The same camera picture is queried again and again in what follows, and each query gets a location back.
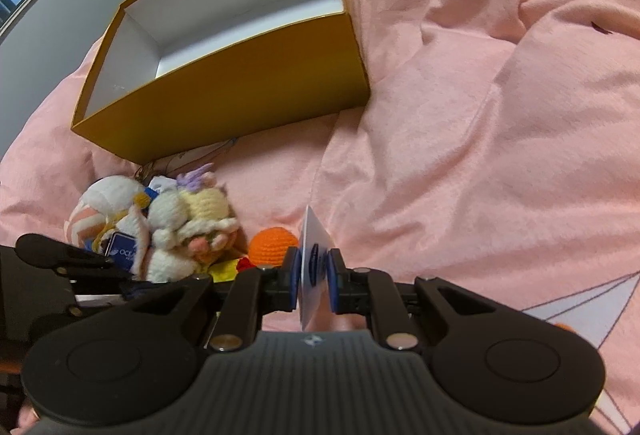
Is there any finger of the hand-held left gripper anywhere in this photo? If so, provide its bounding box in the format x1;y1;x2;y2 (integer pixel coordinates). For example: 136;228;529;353
15;234;118;277
67;277;153;316

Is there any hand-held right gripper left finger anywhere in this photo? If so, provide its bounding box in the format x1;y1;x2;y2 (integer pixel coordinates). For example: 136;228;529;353
127;247;302;352

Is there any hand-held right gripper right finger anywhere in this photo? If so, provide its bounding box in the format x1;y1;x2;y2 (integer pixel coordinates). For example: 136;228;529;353
326;249;523;352

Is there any orange crochet ball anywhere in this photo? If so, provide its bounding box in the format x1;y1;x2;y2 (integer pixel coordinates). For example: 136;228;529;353
237;226;299;272

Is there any blue paper tag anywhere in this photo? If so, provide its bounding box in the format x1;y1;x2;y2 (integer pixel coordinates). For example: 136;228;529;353
107;231;138;278

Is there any white card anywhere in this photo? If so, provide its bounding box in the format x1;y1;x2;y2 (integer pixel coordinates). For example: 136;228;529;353
298;205;335;332

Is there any pink striped white plush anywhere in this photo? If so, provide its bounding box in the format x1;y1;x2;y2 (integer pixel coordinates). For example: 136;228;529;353
65;175;151;261

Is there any small blue white toy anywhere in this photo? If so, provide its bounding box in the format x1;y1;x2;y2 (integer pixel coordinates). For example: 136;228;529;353
131;182;166;208

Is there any cream crochet doll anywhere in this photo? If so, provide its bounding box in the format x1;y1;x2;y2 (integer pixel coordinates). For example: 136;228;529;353
172;163;243;263

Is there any orange cardboard box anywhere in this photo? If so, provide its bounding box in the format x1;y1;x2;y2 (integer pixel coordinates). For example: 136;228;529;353
70;0;372;166

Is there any anime art card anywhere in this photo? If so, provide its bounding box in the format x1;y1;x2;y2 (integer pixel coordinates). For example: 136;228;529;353
150;140;238;176

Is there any pink printed blanket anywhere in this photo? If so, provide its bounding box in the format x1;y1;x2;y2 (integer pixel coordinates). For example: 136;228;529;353
0;0;640;435

